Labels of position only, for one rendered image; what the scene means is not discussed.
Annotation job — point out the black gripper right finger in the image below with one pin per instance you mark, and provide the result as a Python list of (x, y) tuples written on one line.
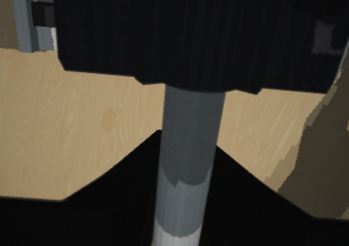
[(242, 211)]

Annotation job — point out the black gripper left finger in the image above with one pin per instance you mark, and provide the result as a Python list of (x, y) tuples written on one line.
[(116, 209)]

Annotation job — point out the grey metal shaft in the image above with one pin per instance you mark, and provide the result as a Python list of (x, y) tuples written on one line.
[(191, 122)]

